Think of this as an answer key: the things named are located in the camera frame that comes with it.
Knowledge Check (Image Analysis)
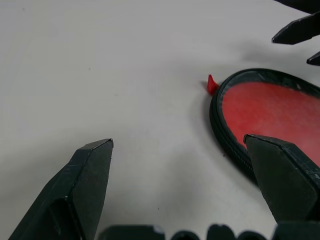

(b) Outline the red table tennis paddle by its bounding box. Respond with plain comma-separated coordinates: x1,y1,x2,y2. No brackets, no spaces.
221,82,320,167

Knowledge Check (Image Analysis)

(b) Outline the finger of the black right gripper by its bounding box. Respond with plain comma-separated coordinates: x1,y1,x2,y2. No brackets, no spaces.
271,11,320,46
306,50,320,67

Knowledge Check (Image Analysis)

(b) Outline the black mesh paddle case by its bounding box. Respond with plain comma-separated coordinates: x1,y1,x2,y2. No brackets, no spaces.
205,68,320,189

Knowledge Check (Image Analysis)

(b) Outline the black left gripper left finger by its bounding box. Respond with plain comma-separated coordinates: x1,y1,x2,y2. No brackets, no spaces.
7,138,115,240

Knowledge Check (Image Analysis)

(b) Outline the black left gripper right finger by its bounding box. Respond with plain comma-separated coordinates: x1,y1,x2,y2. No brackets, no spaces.
242,133,320,226

